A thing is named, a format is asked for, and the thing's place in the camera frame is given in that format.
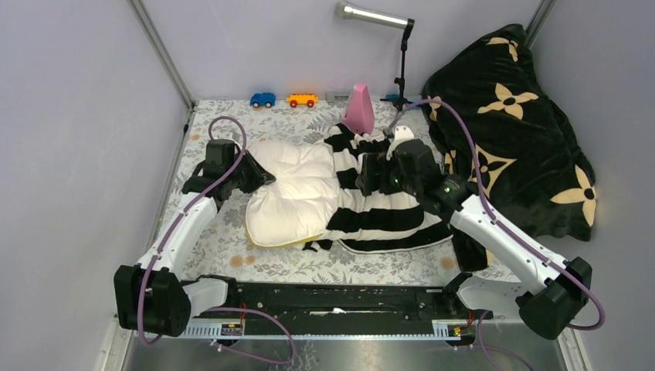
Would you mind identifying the silver flashlight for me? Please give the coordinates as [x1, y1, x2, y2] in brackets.
[335, 1, 416, 97]

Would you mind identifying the pink metronome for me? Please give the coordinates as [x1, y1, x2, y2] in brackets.
[341, 83, 375, 134]

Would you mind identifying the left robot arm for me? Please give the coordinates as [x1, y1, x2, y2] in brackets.
[114, 139, 275, 337]

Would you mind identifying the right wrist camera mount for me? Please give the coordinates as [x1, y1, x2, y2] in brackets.
[386, 125, 415, 161]

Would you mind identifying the blue toy car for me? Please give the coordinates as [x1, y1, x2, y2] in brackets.
[249, 92, 276, 108]

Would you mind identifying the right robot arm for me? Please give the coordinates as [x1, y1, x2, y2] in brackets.
[356, 139, 606, 339]

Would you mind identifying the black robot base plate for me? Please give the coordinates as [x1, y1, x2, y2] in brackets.
[200, 282, 482, 339]

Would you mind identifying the orange toy car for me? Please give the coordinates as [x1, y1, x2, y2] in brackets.
[286, 94, 318, 108]

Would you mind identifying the black white striped pillow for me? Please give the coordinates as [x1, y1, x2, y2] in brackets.
[302, 123, 453, 254]

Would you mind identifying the white yellow pillow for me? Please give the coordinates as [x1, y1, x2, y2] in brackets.
[245, 141, 340, 247]

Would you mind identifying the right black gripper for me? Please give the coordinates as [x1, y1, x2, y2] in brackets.
[355, 151, 422, 197]

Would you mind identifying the black floral patterned blanket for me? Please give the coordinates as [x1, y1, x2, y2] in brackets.
[422, 24, 597, 241]

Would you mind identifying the floral patterned table cloth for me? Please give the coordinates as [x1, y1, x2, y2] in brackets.
[163, 100, 460, 287]

